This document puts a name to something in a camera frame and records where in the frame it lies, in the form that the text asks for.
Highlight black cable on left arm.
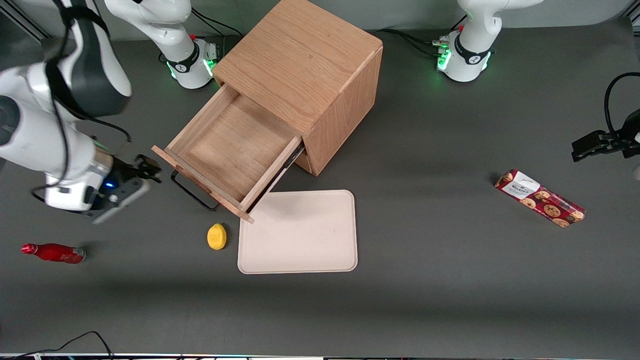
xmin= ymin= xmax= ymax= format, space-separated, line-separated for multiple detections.
xmin=603 ymin=72 xmax=640 ymax=137

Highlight black cables at arm base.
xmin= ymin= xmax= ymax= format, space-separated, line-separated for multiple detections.
xmin=191 ymin=9 xmax=247 ymax=40
xmin=382 ymin=27 xmax=451 ymax=57

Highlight black cables at left arm base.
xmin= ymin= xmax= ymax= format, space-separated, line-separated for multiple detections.
xmin=382 ymin=27 xmax=451 ymax=57

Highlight beige rectangular tray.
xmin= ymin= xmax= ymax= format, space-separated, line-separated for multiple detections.
xmin=237 ymin=189 xmax=359 ymax=275

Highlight black cable at table edge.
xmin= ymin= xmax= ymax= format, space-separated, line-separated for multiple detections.
xmin=0 ymin=330 xmax=116 ymax=359

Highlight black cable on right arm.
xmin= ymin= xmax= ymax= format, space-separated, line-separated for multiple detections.
xmin=30 ymin=0 xmax=133 ymax=202

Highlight black metal drawer handle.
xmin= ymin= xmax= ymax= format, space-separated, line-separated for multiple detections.
xmin=171 ymin=170 xmax=221 ymax=212

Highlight red cookie box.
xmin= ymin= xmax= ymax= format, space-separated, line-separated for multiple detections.
xmin=494 ymin=168 xmax=587 ymax=229

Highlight wooden drawer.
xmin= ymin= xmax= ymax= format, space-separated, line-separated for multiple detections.
xmin=292 ymin=147 xmax=314 ymax=174
xmin=151 ymin=84 xmax=306 ymax=224

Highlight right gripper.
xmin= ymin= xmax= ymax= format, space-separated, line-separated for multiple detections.
xmin=45 ymin=155 xmax=164 ymax=211

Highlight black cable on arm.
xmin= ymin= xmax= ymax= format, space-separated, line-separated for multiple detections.
xmin=603 ymin=72 xmax=640 ymax=137
xmin=30 ymin=0 xmax=133 ymax=202

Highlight wooden drawer cabinet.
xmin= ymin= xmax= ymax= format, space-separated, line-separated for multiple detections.
xmin=212 ymin=0 xmax=384 ymax=177

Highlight black cables at right arm base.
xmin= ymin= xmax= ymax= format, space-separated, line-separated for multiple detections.
xmin=191 ymin=9 xmax=247 ymax=40

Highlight red bottle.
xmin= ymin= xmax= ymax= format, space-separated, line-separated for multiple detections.
xmin=21 ymin=243 xmax=87 ymax=265

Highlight yellow lemon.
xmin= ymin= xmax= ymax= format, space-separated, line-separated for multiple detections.
xmin=207 ymin=223 xmax=228 ymax=251

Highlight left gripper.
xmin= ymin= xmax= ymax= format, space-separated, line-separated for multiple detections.
xmin=572 ymin=109 xmax=640 ymax=162

